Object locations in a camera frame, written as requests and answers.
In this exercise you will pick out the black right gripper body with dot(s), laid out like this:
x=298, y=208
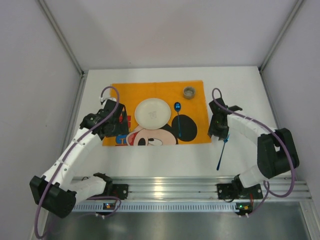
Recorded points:
x=215, y=122

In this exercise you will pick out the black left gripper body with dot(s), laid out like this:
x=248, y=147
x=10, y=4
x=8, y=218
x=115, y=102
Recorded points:
x=123, y=121

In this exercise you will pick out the orange Mickey Mouse placemat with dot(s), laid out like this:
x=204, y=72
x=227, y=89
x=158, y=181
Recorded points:
x=194, y=120

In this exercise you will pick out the cream round plate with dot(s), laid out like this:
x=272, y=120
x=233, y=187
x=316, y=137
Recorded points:
x=152, y=113

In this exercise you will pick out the small grey cup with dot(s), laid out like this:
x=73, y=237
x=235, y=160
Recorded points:
x=189, y=92

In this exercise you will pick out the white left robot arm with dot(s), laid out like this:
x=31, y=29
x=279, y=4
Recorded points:
x=54, y=190

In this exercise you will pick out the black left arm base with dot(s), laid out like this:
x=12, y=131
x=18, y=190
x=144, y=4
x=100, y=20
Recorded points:
x=117, y=190

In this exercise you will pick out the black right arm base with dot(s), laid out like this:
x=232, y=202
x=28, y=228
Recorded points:
x=236, y=191

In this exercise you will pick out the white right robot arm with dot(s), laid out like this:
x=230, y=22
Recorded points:
x=276, y=150

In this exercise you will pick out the aluminium mounting rail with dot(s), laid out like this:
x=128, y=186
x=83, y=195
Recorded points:
x=201, y=188

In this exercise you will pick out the slotted grey cable duct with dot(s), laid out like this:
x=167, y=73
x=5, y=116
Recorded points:
x=155, y=207

